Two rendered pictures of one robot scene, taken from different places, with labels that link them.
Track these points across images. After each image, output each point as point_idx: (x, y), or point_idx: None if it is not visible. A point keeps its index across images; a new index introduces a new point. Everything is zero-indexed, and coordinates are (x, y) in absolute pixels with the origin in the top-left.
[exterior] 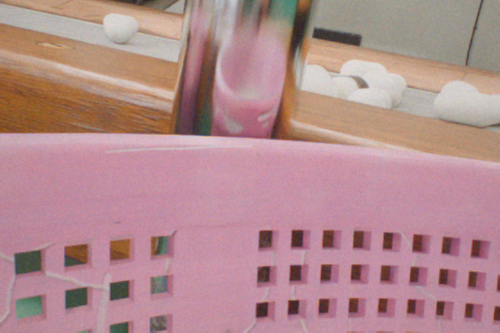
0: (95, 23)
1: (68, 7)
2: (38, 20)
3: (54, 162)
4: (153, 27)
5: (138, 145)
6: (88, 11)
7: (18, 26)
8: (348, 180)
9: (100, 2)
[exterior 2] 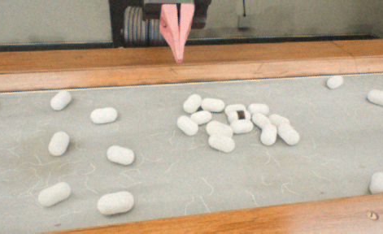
0: (293, 78)
1: (263, 71)
2: (298, 97)
3: None
4: (324, 69)
5: None
6: (279, 69)
7: (348, 118)
8: None
9: (279, 60)
